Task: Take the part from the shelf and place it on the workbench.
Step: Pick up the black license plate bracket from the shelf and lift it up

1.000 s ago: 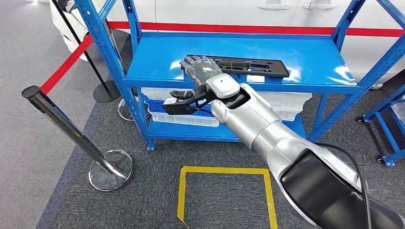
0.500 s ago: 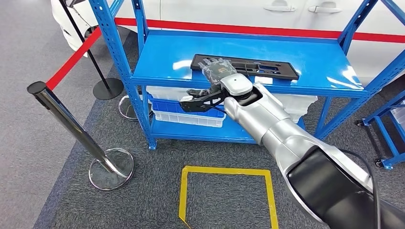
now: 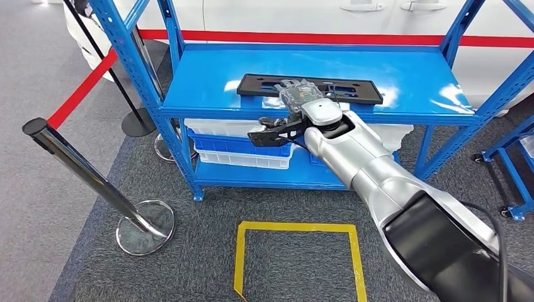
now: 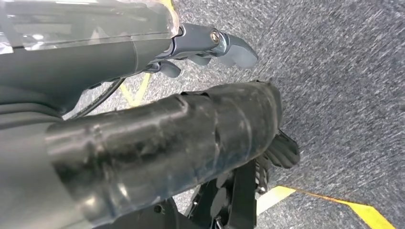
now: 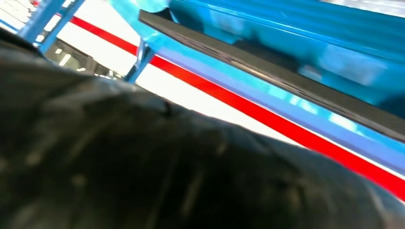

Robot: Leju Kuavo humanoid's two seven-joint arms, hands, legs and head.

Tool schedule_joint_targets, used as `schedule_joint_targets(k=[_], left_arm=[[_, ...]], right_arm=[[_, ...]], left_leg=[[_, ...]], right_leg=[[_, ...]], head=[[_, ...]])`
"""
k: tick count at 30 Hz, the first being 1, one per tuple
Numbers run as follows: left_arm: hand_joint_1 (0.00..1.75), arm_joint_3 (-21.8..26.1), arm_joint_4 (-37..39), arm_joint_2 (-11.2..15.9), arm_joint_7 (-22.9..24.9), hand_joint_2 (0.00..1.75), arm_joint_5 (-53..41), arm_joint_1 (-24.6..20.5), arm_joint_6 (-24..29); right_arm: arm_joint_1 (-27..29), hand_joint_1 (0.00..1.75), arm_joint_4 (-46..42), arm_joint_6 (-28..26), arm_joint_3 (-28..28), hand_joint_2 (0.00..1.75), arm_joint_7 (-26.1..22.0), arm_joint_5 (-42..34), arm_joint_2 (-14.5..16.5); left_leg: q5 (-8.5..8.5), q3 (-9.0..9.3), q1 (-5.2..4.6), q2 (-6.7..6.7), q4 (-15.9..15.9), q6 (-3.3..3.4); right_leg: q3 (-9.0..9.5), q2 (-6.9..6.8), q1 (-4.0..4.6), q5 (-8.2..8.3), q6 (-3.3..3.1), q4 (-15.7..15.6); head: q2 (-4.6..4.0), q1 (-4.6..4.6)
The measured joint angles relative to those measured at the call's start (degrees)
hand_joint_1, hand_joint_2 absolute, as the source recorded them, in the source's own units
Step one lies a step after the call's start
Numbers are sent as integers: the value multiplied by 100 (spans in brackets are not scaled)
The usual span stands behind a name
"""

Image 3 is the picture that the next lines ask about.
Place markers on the black plastic panel part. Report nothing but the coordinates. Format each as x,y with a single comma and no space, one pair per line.
367,93

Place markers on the blue metal shelf rack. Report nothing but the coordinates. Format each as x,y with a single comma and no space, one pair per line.
292,66

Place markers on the black stanchion post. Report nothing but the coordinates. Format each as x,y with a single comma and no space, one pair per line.
139,123

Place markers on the white plastic bin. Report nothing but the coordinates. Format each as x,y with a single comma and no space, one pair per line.
217,127
392,135
527,146
242,160

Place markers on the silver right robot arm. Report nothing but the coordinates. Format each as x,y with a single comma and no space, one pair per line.
375,166

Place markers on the blue wheeled shelf cart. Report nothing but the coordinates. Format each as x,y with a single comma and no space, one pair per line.
511,175

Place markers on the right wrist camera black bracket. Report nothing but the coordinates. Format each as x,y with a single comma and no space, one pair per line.
271,135

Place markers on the red barrier belt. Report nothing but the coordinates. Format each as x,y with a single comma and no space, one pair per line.
83,87
333,38

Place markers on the white car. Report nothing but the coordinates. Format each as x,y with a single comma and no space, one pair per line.
292,16

